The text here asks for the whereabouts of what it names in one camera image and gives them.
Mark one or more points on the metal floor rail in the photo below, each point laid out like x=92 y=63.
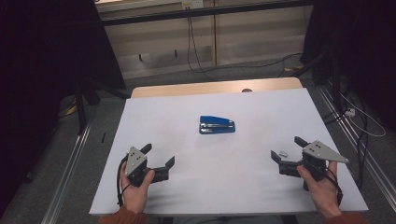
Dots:
x=367 y=158
x=67 y=174

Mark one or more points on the white wall socket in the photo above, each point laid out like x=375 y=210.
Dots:
x=193 y=3

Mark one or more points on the beige wooden cabinet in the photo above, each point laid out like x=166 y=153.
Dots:
x=249 y=40

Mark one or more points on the person's left hand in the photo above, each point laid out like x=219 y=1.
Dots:
x=137 y=194

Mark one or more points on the black metal stand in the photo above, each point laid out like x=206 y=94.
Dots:
x=81 y=105

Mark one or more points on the blue stapler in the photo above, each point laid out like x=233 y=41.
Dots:
x=217 y=126

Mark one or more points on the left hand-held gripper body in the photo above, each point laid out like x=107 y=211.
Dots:
x=136 y=161

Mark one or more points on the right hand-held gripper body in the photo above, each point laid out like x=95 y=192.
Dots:
x=316 y=155

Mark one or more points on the white power plug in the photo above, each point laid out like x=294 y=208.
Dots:
x=350 y=112

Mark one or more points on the black metal beam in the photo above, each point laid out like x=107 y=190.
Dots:
x=202 y=12

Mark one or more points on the black curtain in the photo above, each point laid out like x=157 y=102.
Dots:
x=40 y=77
x=358 y=46

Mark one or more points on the silver staple strip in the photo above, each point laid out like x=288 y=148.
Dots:
x=283 y=153

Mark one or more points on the small black floor item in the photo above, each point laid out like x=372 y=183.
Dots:
x=103 y=137

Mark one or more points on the wooden table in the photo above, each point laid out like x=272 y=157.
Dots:
x=202 y=88

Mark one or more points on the dark table grommet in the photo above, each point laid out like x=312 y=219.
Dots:
x=247 y=90

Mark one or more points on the white table sheet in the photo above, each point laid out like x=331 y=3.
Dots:
x=218 y=177

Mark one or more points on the person's right hand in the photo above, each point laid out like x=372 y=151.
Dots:
x=320 y=191

